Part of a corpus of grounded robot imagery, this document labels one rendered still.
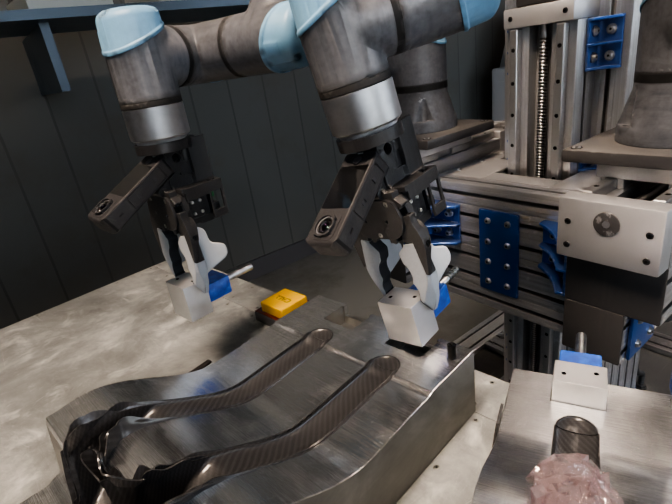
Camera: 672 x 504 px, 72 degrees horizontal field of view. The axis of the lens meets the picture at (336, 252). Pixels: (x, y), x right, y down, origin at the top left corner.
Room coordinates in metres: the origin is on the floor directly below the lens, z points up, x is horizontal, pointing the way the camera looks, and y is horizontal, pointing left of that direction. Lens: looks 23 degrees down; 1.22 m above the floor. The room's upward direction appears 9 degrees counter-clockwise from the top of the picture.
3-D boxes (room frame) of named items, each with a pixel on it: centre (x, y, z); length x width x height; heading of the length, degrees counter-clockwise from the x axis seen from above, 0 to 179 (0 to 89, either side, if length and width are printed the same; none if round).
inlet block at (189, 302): (0.64, 0.19, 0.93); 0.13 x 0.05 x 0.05; 134
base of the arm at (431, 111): (1.08, -0.24, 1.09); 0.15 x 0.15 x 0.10
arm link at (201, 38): (0.70, 0.13, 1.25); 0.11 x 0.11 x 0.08; 58
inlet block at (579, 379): (0.42, -0.26, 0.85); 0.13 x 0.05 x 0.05; 150
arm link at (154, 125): (0.63, 0.20, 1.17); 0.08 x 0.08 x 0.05
